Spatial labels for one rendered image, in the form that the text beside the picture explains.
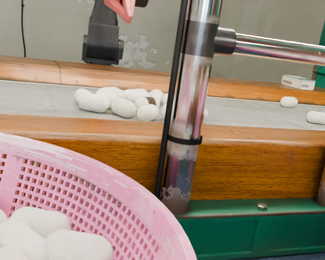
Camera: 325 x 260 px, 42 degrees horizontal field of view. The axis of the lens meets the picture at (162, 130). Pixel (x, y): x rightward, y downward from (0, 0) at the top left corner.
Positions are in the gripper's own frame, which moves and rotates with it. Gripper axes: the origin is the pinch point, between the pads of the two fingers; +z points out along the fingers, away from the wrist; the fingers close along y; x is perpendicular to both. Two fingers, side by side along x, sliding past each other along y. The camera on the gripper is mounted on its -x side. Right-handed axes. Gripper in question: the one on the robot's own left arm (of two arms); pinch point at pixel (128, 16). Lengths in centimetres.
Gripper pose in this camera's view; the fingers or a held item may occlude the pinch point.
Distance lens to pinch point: 63.9
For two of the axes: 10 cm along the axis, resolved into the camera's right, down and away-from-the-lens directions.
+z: 1.8, 8.3, -5.3
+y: 9.3, 0.4, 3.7
